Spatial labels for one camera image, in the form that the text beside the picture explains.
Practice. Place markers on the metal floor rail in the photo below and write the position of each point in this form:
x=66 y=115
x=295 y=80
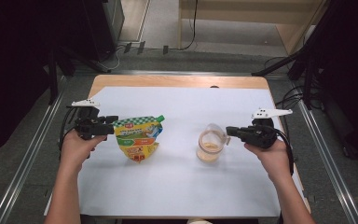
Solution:
x=321 y=146
x=167 y=72
x=28 y=161

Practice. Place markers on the white paper sheet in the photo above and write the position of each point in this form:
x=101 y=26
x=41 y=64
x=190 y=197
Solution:
x=183 y=186

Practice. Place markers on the person's right hand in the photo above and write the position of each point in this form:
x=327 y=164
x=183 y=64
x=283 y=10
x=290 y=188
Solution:
x=275 y=161

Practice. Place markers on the dark curtain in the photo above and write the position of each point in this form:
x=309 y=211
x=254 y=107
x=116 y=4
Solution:
x=9 y=77
x=354 y=77

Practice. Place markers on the person's left hand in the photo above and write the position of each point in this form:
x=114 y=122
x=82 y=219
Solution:
x=76 y=151

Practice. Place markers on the dark cabinet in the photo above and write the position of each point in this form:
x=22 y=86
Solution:
x=112 y=25

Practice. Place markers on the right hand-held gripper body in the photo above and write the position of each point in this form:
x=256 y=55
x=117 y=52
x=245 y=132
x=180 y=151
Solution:
x=262 y=135

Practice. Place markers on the pale rounded object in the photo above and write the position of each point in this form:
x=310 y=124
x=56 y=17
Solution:
x=199 y=221

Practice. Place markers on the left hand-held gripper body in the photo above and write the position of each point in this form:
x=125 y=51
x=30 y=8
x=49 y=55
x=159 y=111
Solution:
x=90 y=126

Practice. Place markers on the yellow green spout pouch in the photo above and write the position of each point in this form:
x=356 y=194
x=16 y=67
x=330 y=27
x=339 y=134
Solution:
x=136 y=140

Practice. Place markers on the black metal stand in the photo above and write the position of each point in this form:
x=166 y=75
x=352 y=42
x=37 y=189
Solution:
x=53 y=81
x=307 y=84

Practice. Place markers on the light wooden furniture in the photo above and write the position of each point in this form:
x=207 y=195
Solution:
x=230 y=17

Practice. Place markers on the clear glass cup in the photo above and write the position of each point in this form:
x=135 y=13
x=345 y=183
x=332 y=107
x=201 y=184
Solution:
x=211 y=146

